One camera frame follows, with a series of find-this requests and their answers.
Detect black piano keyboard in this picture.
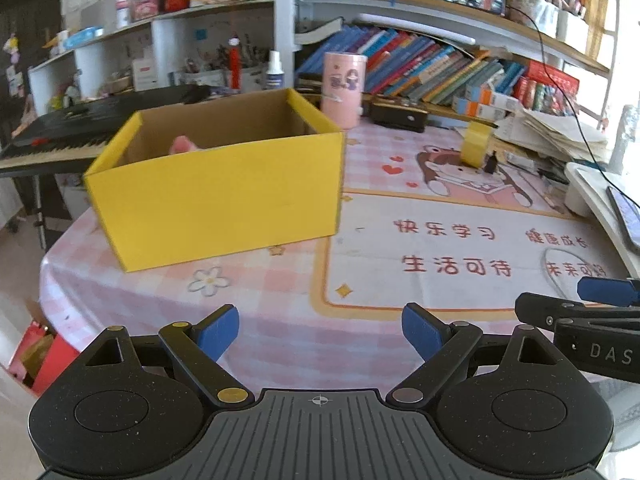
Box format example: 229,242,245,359
0,85,211,178

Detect pink cylindrical container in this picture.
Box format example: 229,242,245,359
320,51,369,128

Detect orange white carton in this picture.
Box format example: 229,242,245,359
465,84,521,111
452,97,501,121

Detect white side shelf unit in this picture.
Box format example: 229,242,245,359
27,0,296,111

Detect pink checkered desktop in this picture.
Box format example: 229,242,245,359
39,110,640,401

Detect red printed box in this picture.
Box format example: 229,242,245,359
515,60,581,111

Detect black keyboard stand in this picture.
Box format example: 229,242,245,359
7,172,51,253

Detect row of colourful books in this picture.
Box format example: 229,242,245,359
300,25,526,106

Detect white desktop riser stand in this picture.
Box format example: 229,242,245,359
565,161,640,281

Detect yellow tape roll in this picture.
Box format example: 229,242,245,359
460,122,496,168

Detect thin black cable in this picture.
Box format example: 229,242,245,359
505,5,640,201

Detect white spray bottle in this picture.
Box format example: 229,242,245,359
265,50,286,92

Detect yellow cardboard box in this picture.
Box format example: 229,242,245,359
82,87,347,273

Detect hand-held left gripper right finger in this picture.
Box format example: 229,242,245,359
385,302,568,406

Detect stack of loose papers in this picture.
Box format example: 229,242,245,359
492,107,611,171

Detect white desk bookshelf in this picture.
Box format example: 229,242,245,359
274,0,618,91

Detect white box red label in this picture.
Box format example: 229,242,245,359
132,59,156,91

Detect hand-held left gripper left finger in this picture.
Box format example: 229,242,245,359
82,304,256,408

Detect blue tissue pack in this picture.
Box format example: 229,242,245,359
65,27,103,51

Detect red slim bottle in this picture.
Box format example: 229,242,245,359
228,35,242,92

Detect pink plush pig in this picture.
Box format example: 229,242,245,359
167,135,201,156

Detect red paper bag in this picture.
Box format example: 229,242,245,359
7,320,81,396

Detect dark brown box metal knobs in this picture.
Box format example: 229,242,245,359
369,97,429,132

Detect black smartphone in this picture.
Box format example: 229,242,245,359
606,186,640,253

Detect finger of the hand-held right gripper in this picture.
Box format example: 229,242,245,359
515,292,640,331
576,276,640,307

